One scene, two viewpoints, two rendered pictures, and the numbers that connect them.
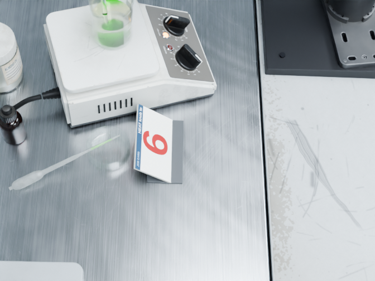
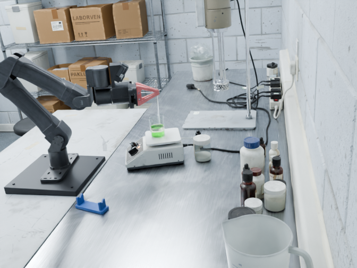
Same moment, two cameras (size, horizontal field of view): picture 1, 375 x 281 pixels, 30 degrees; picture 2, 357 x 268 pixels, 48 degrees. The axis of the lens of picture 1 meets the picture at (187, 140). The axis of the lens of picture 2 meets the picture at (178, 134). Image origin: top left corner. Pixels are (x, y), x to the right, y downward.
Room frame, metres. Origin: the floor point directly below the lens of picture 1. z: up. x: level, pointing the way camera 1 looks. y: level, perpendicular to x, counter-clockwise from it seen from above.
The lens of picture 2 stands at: (1.68, 0.64, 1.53)
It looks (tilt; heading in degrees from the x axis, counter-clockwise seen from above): 23 degrees down; 201
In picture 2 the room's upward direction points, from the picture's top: 6 degrees counter-clockwise
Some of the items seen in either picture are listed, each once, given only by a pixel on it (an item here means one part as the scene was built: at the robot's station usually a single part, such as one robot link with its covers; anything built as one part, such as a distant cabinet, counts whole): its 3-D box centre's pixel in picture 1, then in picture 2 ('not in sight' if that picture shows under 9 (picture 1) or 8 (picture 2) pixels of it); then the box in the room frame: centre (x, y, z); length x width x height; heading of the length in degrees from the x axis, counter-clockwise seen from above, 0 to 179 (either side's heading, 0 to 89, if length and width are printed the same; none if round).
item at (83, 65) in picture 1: (102, 43); (162, 136); (0.50, 0.12, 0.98); 0.12 x 0.12 x 0.01; 25
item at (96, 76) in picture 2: not in sight; (91, 85); (0.60, -0.06, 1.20); 0.12 x 0.09 x 0.12; 113
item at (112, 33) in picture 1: (110, 18); (158, 126); (0.51, 0.11, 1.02); 0.06 x 0.05 x 0.08; 155
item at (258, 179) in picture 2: not in sight; (255, 183); (0.69, 0.47, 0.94); 0.05 x 0.05 x 0.09
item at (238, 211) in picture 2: not in sight; (242, 226); (0.89, 0.47, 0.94); 0.07 x 0.07 x 0.07
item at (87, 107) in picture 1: (123, 59); (156, 148); (0.51, 0.10, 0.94); 0.22 x 0.13 x 0.08; 115
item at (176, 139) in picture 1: (159, 144); not in sight; (0.40, 0.03, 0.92); 0.09 x 0.06 x 0.04; 7
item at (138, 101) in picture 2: not in sight; (144, 92); (0.52, 0.08, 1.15); 0.09 x 0.07 x 0.07; 117
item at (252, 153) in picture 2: not in sight; (252, 159); (0.59, 0.45, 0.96); 0.07 x 0.07 x 0.13
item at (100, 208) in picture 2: not in sight; (91, 203); (0.84, 0.02, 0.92); 0.10 x 0.03 x 0.04; 82
